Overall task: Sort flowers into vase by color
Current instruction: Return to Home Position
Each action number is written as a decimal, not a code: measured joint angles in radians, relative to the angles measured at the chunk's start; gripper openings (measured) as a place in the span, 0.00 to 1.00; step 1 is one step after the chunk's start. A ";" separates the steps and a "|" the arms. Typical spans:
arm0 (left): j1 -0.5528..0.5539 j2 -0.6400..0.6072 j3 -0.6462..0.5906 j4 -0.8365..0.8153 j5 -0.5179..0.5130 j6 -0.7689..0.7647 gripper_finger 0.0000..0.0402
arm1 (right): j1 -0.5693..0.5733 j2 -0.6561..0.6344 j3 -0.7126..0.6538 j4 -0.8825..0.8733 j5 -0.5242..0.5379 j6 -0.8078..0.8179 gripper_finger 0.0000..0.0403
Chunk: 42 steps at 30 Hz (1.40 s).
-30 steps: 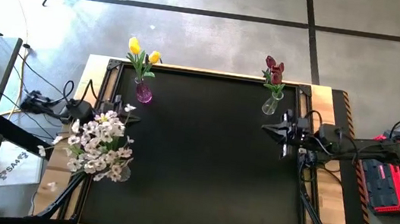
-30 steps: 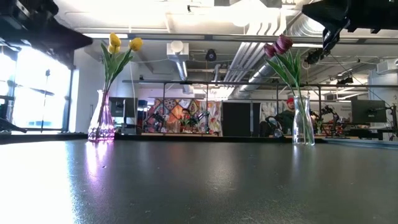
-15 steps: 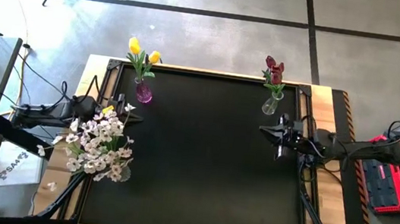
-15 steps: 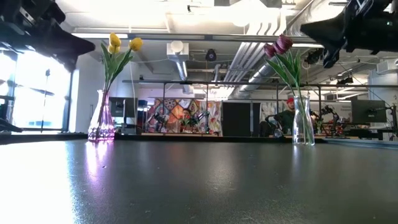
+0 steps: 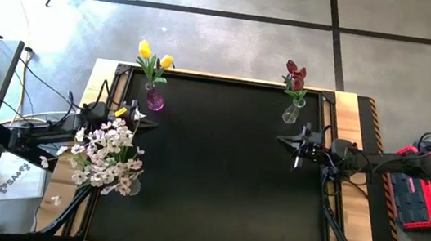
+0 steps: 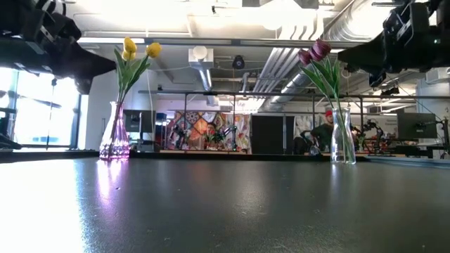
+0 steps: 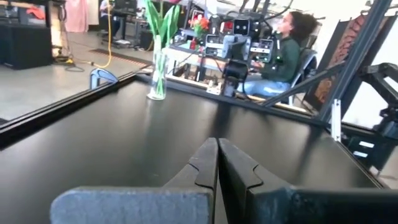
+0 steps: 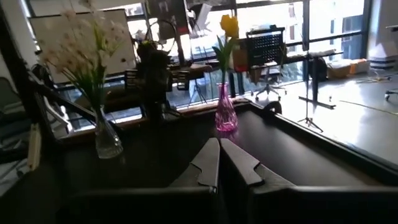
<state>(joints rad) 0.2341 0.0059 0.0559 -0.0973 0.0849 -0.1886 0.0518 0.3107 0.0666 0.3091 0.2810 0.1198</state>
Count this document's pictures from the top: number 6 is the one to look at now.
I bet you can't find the black monitor on arm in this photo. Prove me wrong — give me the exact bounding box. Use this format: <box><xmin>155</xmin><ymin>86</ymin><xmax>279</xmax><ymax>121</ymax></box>
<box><xmin>397</xmin><ymin>112</ymin><xmax>439</xmax><ymax>140</ymax></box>

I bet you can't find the silver ventilation duct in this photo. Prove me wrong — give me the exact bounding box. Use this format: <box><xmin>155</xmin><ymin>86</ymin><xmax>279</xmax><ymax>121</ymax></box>
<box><xmin>252</xmin><ymin>0</ymin><xmax>352</xmax><ymax>112</ymax></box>

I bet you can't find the pink glass vase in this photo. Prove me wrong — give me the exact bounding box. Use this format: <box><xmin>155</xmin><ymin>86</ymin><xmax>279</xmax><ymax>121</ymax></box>
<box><xmin>98</xmin><ymin>100</ymin><xmax>131</xmax><ymax>162</ymax></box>

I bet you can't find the white round ceiling lamp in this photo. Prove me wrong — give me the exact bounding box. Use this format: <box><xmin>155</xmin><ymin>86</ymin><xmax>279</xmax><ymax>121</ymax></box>
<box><xmin>188</xmin><ymin>45</ymin><xmax>214</xmax><ymax>70</ymax></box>

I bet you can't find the floral print curtain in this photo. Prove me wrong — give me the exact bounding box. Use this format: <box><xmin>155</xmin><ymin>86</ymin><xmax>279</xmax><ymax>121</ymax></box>
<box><xmin>224</xmin><ymin>112</ymin><xmax>252</xmax><ymax>153</ymax></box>

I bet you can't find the grey overhead crossbar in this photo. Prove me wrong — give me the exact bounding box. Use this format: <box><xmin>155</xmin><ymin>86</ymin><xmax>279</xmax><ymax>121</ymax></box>
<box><xmin>77</xmin><ymin>34</ymin><xmax>356</xmax><ymax>50</ymax></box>

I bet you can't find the black monitor on stand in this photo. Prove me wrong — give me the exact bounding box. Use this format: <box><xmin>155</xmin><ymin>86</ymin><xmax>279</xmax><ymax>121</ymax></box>
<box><xmin>122</xmin><ymin>109</ymin><xmax>156</xmax><ymax>134</ymax></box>

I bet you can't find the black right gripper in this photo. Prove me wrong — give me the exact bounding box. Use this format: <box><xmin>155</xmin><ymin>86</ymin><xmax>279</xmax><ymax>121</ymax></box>
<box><xmin>337</xmin><ymin>1</ymin><xmax>450</xmax><ymax>88</ymax></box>

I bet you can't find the bright window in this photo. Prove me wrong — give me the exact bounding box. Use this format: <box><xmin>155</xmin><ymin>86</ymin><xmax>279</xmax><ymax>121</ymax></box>
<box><xmin>0</xmin><ymin>66</ymin><xmax>82</xmax><ymax>148</ymax></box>

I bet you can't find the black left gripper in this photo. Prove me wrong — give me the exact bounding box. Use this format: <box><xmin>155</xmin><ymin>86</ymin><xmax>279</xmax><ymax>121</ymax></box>
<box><xmin>0</xmin><ymin>0</ymin><xmax>117</xmax><ymax>96</ymax></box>

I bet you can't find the plain clear glass vase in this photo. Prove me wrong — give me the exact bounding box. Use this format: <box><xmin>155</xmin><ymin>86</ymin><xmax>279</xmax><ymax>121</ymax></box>
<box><xmin>330</xmin><ymin>107</ymin><xmax>356</xmax><ymax>165</ymax></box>

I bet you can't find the colourful patchwork quilt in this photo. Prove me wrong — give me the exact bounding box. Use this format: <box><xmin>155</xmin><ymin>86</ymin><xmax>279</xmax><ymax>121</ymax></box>
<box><xmin>166</xmin><ymin>110</ymin><xmax>228</xmax><ymax>152</ymax></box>

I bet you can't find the black rack frame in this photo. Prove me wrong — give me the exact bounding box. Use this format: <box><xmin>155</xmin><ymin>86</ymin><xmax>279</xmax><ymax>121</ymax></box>
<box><xmin>138</xmin><ymin>89</ymin><xmax>450</xmax><ymax>155</ymax></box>

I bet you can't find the black partition panel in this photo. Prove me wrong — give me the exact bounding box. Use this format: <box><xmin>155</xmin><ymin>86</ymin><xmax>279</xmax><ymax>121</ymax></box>
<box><xmin>251</xmin><ymin>115</ymin><xmax>295</xmax><ymax>153</ymax></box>

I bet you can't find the leaf print curtain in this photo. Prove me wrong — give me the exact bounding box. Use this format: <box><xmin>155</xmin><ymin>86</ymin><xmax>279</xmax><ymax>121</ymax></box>
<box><xmin>294</xmin><ymin>115</ymin><xmax>319</xmax><ymax>141</ymax></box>

